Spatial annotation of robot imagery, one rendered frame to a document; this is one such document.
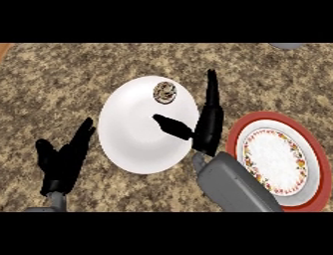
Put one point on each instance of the grey rounded object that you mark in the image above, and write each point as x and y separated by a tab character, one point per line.
288	45

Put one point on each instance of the plain white plate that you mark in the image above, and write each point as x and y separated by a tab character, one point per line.
147	124

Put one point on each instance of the brown speckled cupcake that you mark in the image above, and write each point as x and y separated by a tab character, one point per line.
165	92

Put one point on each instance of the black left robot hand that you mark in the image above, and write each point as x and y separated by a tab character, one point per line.
66	159

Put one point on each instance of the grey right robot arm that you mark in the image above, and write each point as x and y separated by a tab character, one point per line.
233	184

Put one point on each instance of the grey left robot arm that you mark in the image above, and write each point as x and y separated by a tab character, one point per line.
53	203

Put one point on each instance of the red-rimmed floral plate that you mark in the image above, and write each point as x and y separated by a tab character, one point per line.
285	161

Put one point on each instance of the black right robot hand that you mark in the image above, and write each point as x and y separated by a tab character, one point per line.
209	126

